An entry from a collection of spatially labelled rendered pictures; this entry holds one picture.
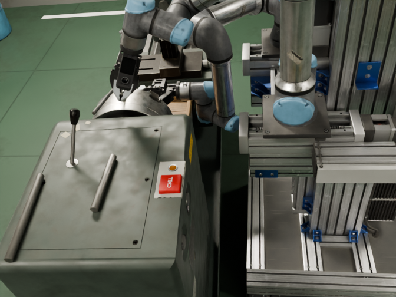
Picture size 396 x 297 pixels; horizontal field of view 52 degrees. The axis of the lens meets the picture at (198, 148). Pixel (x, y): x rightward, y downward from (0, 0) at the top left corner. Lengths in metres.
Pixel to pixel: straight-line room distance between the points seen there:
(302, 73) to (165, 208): 0.52
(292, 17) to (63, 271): 0.84
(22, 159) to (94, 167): 2.22
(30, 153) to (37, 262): 2.40
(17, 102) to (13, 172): 0.93
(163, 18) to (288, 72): 0.37
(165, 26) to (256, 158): 0.63
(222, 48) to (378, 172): 0.67
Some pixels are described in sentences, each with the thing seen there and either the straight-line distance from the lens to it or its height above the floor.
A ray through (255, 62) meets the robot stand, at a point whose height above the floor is 1.10.
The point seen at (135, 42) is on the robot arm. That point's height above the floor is 1.53.
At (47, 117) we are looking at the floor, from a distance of 3.76.
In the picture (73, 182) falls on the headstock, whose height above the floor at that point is 1.25.
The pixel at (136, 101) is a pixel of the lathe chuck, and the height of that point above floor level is 1.23.
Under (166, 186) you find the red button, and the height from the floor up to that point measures 1.27.
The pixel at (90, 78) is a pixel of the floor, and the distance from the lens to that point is 4.08.
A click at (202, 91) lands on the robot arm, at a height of 1.10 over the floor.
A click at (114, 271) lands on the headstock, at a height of 1.23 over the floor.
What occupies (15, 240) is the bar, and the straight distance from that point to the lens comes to 1.16.
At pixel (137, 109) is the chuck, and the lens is 1.47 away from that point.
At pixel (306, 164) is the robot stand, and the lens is 1.57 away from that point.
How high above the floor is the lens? 2.11
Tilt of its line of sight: 44 degrees down
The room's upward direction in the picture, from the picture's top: 9 degrees counter-clockwise
